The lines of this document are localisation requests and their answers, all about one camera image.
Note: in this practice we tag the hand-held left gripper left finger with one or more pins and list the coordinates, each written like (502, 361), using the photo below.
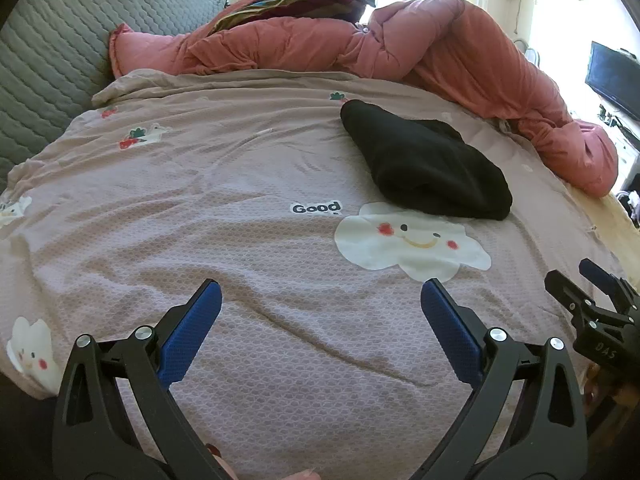
(192, 332)

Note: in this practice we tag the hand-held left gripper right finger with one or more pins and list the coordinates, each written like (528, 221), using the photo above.
(447, 327)

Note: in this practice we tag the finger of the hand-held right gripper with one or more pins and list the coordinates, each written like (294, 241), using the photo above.
(600, 275)
(565, 290)

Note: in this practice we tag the black sweater with orange cuffs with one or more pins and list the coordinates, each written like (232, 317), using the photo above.
(425, 170)

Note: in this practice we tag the person's right hand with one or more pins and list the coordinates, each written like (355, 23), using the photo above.
(597, 395)

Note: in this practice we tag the person's left hand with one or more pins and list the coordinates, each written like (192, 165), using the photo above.
(305, 475)

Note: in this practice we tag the cream bed sheet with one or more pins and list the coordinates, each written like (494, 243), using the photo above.
(610, 225)

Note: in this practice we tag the white cabinet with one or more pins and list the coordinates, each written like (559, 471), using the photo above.
(627, 145)

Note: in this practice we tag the printed pinkish-grey blanket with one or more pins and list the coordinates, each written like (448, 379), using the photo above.
(225, 185)

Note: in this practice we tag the person's black pants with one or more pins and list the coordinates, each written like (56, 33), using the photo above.
(25, 435)

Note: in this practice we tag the black flat screen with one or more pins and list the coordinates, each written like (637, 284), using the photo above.
(612, 77)

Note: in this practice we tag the pink duvet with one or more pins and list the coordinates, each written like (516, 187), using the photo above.
(450, 45)

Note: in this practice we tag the grey quilted headboard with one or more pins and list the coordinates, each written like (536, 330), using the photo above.
(60, 50)

